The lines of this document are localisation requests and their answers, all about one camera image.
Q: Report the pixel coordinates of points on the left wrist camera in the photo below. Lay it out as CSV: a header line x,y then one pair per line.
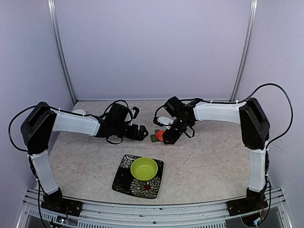
x,y
135,110

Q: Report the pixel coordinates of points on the green pill organizer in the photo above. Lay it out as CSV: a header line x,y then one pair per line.
x,y
154,137

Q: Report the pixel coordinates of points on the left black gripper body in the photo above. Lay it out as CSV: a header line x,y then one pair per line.
x,y
133,134

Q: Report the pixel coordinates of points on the lime green bowl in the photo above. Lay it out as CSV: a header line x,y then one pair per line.
x,y
144,168

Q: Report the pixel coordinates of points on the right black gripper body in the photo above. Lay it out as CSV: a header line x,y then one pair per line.
x,y
175,135

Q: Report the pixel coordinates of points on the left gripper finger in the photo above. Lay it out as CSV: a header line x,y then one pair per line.
x,y
143,130
141,136

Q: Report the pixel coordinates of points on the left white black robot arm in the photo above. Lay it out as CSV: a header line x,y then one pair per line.
x,y
44,120

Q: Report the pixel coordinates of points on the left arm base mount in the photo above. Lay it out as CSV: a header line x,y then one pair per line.
x,y
65,206

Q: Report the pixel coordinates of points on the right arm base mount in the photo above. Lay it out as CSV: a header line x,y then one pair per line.
x,y
246,205

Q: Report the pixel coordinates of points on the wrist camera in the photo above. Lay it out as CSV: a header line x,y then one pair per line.
x,y
135,110
156,121

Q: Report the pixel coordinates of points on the red pill bottle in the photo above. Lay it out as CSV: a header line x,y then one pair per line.
x,y
159,135

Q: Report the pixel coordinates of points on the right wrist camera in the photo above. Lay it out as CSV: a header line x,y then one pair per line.
x,y
156,121

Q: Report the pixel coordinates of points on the white ceramic bowl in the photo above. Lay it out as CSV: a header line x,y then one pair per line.
x,y
80,111

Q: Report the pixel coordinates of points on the aluminium frame post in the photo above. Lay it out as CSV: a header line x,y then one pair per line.
x,y
245,50
55,25

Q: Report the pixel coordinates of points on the right aluminium frame post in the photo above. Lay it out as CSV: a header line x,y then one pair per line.
x,y
245,50

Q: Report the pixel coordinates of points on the black floral square plate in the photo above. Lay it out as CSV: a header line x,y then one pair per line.
x,y
125,183

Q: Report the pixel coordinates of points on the left aluminium frame post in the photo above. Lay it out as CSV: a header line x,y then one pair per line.
x,y
55,25

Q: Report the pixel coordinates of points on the front aluminium rail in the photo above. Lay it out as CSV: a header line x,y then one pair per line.
x,y
214,214

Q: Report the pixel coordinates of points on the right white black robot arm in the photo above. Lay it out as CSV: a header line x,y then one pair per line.
x,y
248,113

